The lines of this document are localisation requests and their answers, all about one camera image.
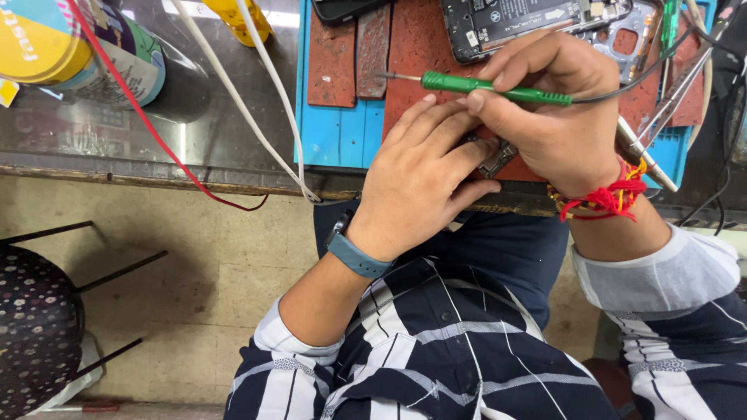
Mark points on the person's left hand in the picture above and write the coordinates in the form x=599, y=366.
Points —
x=408, y=186

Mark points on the person's right hand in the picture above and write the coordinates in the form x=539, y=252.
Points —
x=566, y=128

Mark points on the small phone circuit board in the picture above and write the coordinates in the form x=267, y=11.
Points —
x=500, y=161

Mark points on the blue repair mat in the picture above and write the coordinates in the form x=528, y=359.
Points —
x=338, y=134

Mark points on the dark blue trousers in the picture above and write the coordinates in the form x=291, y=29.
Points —
x=502, y=251

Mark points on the silver tweezers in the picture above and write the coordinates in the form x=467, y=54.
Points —
x=677, y=93

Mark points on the opened black smartphone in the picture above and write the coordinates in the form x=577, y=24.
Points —
x=513, y=23

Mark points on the small red-brown rubber pad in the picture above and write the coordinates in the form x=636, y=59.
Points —
x=691, y=102

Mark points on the narrow red-brown rubber strip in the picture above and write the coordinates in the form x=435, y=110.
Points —
x=372, y=52

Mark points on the large red-brown rubber pad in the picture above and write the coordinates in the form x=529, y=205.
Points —
x=420, y=46

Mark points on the wide red-brown rubber strip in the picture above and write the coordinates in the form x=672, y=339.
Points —
x=331, y=64

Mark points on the green plastic tool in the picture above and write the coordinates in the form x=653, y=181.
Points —
x=671, y=26

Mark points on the navy white striped shirt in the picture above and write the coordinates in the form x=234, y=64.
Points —
x=443, y=361

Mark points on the black phone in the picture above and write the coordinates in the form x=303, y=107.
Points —
x=344, y=9

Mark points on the yellow plastic bottle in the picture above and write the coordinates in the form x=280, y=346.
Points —
x=239, y=20

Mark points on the brown stool seat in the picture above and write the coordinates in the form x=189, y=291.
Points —
x=610, y=388

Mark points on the colourful round canister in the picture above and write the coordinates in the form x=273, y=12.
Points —
x=87, y=46

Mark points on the white plastic bag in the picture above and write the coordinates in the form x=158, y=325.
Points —
x=87, y=364

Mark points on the red and white pen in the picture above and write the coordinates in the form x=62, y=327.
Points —
x=96, y=407

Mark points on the stool with floral cushion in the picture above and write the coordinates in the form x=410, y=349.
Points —
x=35, y=326

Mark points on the yellow sticker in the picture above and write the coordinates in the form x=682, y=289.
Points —
x=7, y=92

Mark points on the silver phone frame plate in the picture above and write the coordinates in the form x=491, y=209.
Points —
x=645, y=23

